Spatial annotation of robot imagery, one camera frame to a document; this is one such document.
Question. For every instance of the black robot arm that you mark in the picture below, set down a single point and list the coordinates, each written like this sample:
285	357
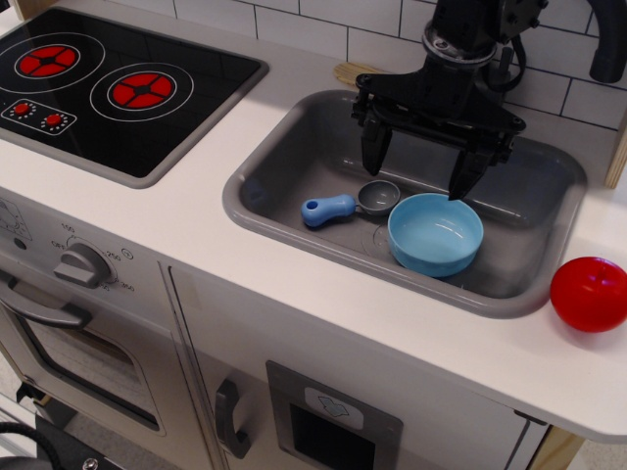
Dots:
460	36

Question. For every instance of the toy oven door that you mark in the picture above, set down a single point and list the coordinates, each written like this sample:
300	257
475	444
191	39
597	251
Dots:
121	370

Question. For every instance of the grey oven door handle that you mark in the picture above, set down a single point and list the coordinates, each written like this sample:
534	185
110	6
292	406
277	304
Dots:
68	316

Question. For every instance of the black toy stove top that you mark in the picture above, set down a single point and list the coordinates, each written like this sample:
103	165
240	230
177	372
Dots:
115	100

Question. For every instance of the grey toy sink basin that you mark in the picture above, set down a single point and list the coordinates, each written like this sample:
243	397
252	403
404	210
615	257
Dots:
527	207

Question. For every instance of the light blue plastic bowl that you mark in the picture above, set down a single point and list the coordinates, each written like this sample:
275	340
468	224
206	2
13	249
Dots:
431	235

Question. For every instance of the grey dispenser panel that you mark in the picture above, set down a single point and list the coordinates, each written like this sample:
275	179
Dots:
329	429

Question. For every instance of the wooden spatula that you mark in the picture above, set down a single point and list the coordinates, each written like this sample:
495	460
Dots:
348	72

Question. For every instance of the blue handled grey toy spoon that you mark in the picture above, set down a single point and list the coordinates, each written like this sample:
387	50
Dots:
376	198

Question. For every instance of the black toy faucet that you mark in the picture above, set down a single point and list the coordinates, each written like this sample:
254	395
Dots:
555	52

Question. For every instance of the red toy apple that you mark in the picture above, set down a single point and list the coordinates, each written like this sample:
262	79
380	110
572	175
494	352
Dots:
589	294

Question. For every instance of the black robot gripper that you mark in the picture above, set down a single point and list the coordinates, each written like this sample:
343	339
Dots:
438	103

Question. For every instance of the grey cabinet door handle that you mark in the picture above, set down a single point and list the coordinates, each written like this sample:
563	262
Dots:
236	442

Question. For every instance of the grey oven knob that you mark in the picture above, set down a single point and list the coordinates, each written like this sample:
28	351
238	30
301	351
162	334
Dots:
82	266

